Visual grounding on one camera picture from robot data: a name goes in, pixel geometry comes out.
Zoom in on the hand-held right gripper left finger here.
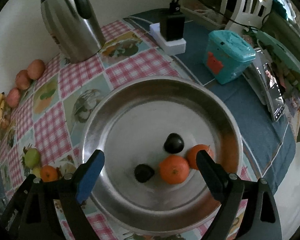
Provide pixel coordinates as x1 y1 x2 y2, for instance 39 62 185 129
20 149 105 240

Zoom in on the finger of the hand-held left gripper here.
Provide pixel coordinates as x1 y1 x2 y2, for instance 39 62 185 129
13 174 37 206

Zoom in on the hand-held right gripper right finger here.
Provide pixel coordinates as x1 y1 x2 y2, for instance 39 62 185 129
196 150 283 240

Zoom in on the green pear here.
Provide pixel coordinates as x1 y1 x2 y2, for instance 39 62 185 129
31 166 43 178

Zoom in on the orange tangerine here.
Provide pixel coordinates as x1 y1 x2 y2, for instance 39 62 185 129
159 155 190 185
40 165 59 182
186 144 215 170

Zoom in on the green mango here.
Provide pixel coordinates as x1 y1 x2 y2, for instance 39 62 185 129
24 148 41 167

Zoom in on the dark avocado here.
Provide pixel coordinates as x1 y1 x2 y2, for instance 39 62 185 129
134 164 155 183
164 133 184 154

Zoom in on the large steel bowl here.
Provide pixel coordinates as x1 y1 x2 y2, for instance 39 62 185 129
81 76 244 232

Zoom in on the clear plastic bag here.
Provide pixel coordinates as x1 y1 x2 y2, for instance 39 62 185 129
0 105 15 140

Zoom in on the red apple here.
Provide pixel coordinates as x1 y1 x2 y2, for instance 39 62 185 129
5 87 22 108
15 70 32 90
27 59 46 80

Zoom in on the smartphone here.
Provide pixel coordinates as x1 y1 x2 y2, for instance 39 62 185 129
255 62 285 122

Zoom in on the teal plastic box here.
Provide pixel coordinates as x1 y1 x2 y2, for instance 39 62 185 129
202 30 256 85

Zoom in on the white power strip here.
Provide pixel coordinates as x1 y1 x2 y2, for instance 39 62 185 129
149 22 187 55

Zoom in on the mint green tray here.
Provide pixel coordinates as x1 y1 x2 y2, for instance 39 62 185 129
256 31 300 93

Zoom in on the steel electric kettle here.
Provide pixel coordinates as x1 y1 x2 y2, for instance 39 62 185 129
36 0 107 64

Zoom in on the black charger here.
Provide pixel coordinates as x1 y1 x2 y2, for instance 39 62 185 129
159 1 186 42

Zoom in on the beige plastic tray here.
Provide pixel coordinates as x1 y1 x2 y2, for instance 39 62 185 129
181 5 227 28

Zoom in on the white plastic chair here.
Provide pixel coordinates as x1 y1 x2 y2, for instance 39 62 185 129
225 0 275 30

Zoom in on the black cable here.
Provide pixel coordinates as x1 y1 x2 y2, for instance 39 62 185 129
174 0 265 32

